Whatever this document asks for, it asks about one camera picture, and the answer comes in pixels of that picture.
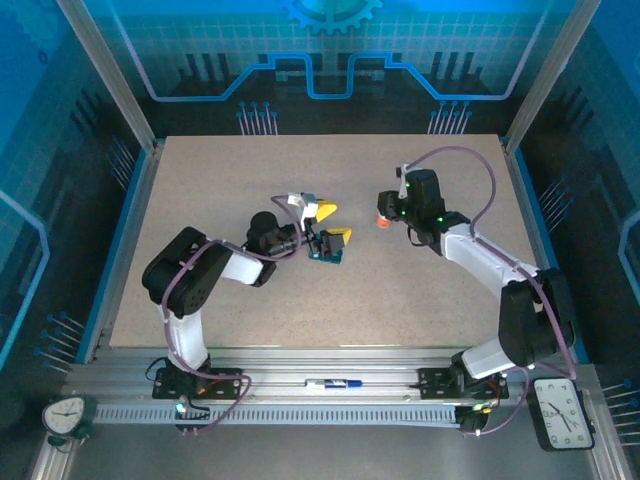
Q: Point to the teal weekly pill organizer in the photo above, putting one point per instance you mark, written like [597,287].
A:
[332,257]

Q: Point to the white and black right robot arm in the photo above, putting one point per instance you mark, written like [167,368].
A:
[475,252]

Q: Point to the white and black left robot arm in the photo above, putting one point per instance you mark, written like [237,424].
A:
[192,340]

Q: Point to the blue table edge trim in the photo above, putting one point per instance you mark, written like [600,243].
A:
[125,220]

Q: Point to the blue and white marker pen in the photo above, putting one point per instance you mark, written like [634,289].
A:
[332,384]

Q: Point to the black controller box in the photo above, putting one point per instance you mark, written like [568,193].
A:
[470,422]
[197,414]

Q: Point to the rectangular black analog clock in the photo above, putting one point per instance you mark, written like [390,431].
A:
[562,412]

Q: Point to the round analog clock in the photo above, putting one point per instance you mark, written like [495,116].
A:
[65,414]

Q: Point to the aluminium table side rail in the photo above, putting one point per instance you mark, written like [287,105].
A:
[137,220]
[521,200]

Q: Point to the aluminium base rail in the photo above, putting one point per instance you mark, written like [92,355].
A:
[300,365]

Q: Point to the aluminium frame post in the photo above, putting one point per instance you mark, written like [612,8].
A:
[547,75]
[112,75]

